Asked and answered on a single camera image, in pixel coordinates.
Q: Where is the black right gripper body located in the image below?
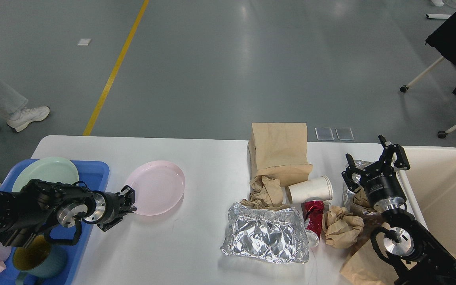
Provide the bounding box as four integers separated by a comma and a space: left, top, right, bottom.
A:
361, 166, 407, 211

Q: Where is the large crumpled foil sheet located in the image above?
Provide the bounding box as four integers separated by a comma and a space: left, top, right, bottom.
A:
220, 203, 310, 264

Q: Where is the crushed red soda can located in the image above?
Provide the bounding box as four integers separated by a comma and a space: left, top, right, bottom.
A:
302, 197, 325, 248

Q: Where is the clear floor plate left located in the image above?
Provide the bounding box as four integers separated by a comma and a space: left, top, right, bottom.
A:
315, 127, 335, 141

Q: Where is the pink plate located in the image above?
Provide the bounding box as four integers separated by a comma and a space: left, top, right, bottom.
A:
125, 160, 185, 216

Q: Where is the green plate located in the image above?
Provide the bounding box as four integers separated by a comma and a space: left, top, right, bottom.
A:
11, 157, 79, 192

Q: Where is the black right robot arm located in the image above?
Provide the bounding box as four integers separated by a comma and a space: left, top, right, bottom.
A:
342, 135, 456, 285

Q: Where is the beige plastic bin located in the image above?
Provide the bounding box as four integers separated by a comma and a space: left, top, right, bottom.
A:
390, 146, 456, 285

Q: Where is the crumpled brown paper on foil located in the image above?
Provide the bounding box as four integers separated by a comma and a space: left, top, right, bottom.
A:
353, 189, 375, 212

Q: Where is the clear floor plate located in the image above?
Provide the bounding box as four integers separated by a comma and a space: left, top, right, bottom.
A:
335, 127, 355, 141
315, 127, 335, 141

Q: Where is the crumpled brown paper left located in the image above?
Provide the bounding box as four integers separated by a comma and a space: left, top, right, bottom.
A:
239, 176, 290, 211

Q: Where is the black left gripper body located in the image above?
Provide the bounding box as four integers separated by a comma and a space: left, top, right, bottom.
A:
84, 191, 124, 225

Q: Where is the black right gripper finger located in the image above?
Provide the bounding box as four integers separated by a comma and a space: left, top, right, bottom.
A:
378, 135, 410, 173
341, 154, 367, 194

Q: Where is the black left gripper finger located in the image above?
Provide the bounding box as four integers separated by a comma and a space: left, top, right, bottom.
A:
97, 213, 127, 232
120, 185, 137, 214

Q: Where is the white paper cup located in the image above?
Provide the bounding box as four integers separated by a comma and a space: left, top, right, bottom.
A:
286, 175, 333, 204

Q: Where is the small crumpled foil sheet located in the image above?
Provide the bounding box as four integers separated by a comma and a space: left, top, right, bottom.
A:
343, 160, 383, 222

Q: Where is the flat brown paper bag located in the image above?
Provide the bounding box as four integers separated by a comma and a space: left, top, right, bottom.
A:
340, 223, 398, 285

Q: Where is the teal mug yellow inside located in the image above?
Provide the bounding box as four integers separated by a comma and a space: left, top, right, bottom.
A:
12, 235, 68, 285

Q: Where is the clear floor plate right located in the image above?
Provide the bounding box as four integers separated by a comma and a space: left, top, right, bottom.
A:
335, 127, 355, 141

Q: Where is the crumpled brown paper middle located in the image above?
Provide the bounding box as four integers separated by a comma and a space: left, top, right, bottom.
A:
322, 205, 365, 249

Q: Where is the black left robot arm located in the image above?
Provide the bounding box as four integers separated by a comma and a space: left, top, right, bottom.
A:
0, 179, 137, 248

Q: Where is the upright brown paper bag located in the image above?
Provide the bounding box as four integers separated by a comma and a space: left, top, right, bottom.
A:
248, 122, 313, 187

